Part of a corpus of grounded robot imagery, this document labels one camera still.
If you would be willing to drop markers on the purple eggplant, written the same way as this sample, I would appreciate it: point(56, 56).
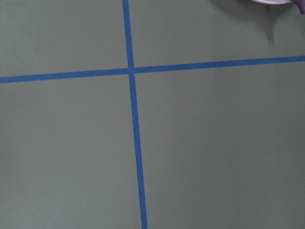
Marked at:
point(301, 5)

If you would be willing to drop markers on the pink plate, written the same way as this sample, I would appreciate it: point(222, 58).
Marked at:
point(273, 2)

